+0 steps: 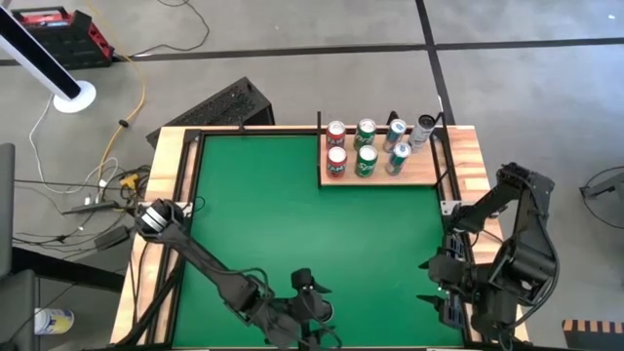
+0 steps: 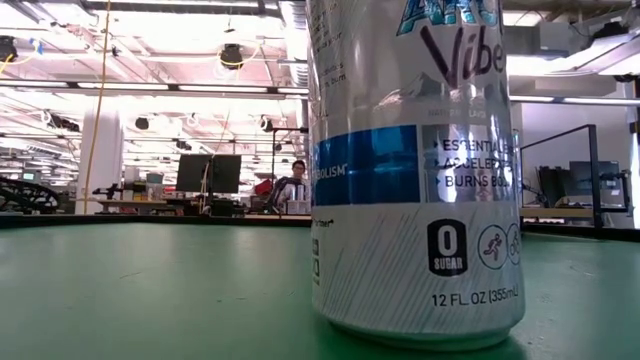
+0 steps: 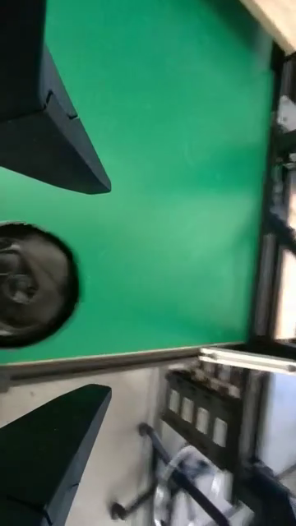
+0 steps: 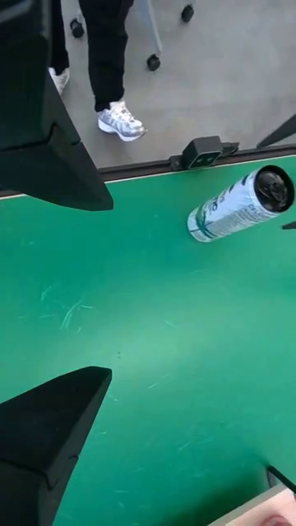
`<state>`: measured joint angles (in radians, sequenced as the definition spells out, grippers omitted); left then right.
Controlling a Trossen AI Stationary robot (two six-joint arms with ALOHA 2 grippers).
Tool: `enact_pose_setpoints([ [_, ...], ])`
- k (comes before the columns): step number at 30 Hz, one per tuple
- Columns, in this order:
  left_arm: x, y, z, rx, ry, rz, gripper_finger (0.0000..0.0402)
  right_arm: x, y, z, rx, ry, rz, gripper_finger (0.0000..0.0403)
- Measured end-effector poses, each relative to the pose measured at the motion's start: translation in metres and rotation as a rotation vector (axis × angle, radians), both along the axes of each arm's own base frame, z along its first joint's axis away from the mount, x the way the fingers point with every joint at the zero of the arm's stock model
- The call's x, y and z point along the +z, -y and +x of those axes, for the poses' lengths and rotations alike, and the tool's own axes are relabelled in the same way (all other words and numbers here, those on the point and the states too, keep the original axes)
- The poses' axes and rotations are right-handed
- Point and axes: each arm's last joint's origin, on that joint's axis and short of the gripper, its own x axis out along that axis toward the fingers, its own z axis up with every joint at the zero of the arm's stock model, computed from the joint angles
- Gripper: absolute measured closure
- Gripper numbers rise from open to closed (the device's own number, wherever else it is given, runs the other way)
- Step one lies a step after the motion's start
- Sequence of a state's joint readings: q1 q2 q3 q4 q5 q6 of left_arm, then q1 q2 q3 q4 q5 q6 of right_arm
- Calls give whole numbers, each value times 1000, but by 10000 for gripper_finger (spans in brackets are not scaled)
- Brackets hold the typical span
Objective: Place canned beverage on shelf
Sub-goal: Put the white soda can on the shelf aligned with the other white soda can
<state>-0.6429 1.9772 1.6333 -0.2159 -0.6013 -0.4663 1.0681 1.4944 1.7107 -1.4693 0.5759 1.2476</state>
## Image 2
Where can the wooden shelf board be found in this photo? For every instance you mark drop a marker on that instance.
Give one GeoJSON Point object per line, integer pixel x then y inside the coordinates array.
{"type": "Point", "coordinates": [550, 213]}

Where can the person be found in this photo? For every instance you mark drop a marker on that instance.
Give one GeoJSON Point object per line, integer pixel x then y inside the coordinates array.
{"type": "Point", "coordinates": [292, 192]}

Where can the black ceiling dome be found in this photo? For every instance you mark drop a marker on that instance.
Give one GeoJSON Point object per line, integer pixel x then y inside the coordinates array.
{"type": "Point", "coordinates": [266, 124]}
{"type": "Point", "coordinates": [231, 56]}
{"type": "Point", "coordinates": [142, 123]}

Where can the black monitor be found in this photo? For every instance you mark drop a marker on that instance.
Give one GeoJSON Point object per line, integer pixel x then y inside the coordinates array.
{"type": "Point", "coordinates": [226, 174]}
{"type": "Point", "coordinates": [192, 172]}

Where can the long ceiling light strip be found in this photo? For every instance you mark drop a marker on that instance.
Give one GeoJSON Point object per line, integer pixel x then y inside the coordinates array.
{"type": "Point", "coordinates": [220, 88]}

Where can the wooden desk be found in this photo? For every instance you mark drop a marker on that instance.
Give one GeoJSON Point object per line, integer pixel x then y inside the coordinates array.
{"type": "Point", "coordinates": [125, 204]}

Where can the green table mat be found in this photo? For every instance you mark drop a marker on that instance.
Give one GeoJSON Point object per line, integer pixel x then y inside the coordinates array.
{"type": "Point", "coordinates": [150, 300]}

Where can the wooden tray platform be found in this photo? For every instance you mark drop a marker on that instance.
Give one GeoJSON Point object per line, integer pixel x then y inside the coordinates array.
{"type": "Point", "coordinates": [594, 175]}

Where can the black curved truss structure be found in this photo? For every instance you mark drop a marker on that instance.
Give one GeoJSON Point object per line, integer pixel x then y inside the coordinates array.
{"type": "Point", "coordinates": [25, 187]}

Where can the black table frame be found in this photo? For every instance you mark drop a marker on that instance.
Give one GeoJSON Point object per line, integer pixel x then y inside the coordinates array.
{"type": "Point", "coordinates": [150, 220]}

